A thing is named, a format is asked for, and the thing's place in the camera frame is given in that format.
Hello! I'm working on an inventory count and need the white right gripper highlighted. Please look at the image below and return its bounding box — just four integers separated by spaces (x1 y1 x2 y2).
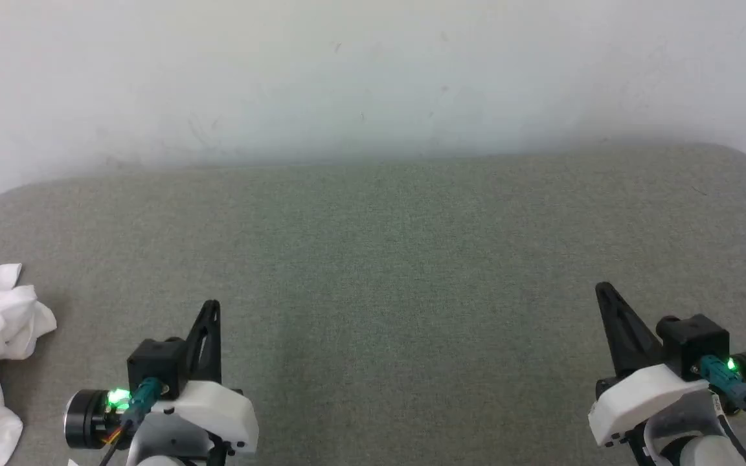
589 282 746 447

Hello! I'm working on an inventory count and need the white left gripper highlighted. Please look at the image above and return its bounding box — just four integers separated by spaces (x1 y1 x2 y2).
64 300 259 454

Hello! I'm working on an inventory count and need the grey-green fabric sofa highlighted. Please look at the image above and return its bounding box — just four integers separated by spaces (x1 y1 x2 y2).
0 144 746 466

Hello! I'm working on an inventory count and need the black cable with teal connector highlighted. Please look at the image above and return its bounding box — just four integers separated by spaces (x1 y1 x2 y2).
98 379 165 466
699 355 746 432

